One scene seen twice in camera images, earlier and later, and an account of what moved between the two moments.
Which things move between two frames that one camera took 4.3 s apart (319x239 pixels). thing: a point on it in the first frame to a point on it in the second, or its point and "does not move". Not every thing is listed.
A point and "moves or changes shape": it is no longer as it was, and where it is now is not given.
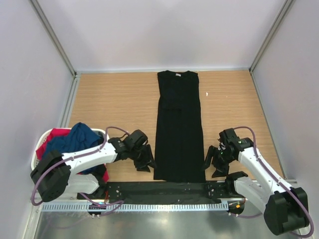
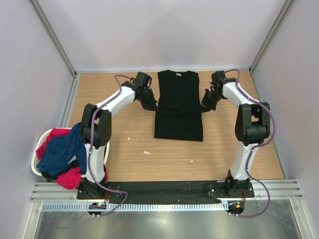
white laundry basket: x=39 y=139 does not move
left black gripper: x=142 y=165 to x=151 y=105
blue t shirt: x=80 y=137 does not move
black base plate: x=163 y=192 does not move
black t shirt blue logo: x=179 y=148 moves or changes shape
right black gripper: x=221 y=170 to x=205 y=106
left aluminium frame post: x=55 y=39 does not move
